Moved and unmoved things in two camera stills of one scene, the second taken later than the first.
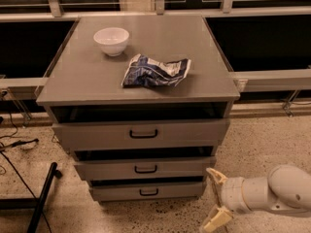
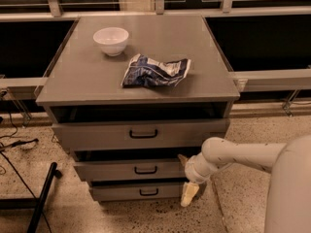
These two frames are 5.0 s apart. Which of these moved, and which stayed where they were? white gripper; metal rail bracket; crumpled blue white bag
Moved: white gripper
Stayed: metal rail bracket; crumpled blue white bag
